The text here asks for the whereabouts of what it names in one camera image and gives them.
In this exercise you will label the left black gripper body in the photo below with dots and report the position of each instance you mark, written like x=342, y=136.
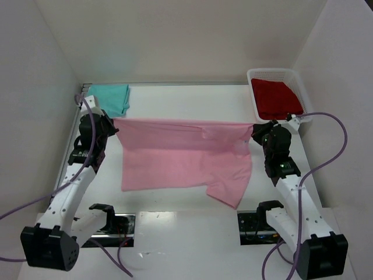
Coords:
x=106, y=125

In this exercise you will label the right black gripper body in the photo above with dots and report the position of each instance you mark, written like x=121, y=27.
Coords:
x=263, y=130

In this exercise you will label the pink t shirt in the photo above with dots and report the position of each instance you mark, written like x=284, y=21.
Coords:
x=159, y=153

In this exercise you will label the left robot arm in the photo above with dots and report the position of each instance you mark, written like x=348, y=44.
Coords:
x=54, y=242

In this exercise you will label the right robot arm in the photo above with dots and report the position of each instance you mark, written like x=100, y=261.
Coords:
x=318, y=251

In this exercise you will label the teal folded t shirt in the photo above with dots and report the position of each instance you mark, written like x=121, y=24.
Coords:
x=113, y=99

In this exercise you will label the red t shirt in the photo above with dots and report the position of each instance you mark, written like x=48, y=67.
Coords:
x=275, y=100

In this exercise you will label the white plastic basket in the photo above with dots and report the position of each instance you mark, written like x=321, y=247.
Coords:
x=289, y=77

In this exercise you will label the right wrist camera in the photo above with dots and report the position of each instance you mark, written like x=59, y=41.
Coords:
x=292, y=123

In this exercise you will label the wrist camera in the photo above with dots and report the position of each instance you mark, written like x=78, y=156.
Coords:
x=90, y=102
x=292, y=123

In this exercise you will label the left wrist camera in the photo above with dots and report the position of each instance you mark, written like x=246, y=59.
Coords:
x=90, y=102

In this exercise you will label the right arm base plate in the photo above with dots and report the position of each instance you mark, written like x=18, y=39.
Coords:
x=254, y=232

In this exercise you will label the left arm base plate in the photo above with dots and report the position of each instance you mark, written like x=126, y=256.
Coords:
x=123, y=230

